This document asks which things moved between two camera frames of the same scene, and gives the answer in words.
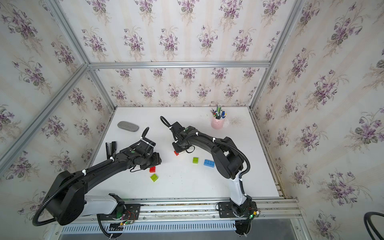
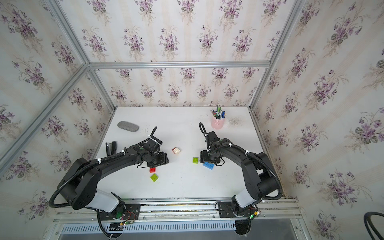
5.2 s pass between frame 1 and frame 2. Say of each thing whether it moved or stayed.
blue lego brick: stayed
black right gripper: moved
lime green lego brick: stayed
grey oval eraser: stayed
